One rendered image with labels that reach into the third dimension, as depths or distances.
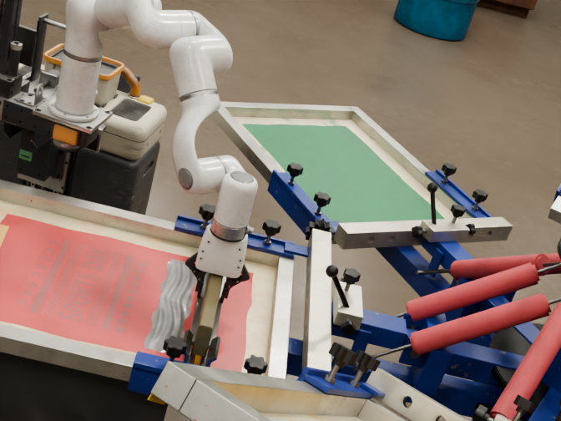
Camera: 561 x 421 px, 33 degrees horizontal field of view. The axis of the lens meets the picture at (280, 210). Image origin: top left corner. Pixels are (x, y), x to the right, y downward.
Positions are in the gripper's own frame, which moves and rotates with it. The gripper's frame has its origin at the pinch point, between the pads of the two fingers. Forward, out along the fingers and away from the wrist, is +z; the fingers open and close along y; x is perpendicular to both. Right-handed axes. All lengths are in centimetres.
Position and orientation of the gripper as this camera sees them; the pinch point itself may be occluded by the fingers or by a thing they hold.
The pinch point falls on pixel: (212, 290)
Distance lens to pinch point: 211.1
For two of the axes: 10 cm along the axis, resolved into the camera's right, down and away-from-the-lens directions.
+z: -2.5, 8.5, 4.6
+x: -0.5, 4.6, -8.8
